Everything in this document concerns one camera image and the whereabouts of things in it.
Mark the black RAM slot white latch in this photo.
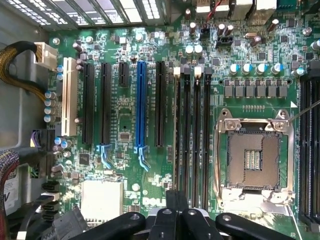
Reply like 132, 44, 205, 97
192, 66, 203, 210
172, 66, 182, 192

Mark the black RAM slot grey latch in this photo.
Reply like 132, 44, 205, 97
182, 65, 192, 192
202, 67, 213, 210

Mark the silver chipset heatsink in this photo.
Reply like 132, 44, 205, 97
80, 179, 125, 224

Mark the silver CPU socket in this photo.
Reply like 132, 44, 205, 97
213, 107, 296, 216

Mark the black long expansion slot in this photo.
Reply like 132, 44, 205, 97
82, 62, 96, 146
154, 60, 167, 148

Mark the black expansion slot blue latch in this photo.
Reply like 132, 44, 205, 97
96, 62, 113, 170

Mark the short black expansion slot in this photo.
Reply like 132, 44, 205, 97
118, 61, 131, 88

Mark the white labelled drive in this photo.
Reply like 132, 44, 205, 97
0, 166, 20, 216

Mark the white PCI expansion slot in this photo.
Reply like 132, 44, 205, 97
61, 56, 79, 137

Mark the thin metal locking lever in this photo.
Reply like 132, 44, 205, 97
286, 98, 320, 124

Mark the green Dell motherboard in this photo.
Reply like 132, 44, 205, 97
47, 0, 320, 240

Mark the white power connector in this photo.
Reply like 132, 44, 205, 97
34, 41, 59, 72

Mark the grey metal PC case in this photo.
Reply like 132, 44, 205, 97
0, 0, 320, 240

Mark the black flat data cable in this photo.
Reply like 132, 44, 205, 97
23, 191, 60, 235

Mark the purple wire plug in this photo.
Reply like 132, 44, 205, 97
29, 129, 56, 154

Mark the multicoloured ribbon cable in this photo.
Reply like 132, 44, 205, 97
0, 149, 20, 240

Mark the red wire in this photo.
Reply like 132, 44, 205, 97
205, 0, 226, 22

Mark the yellow black braided cable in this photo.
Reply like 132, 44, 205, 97
0, 41, 49, 104

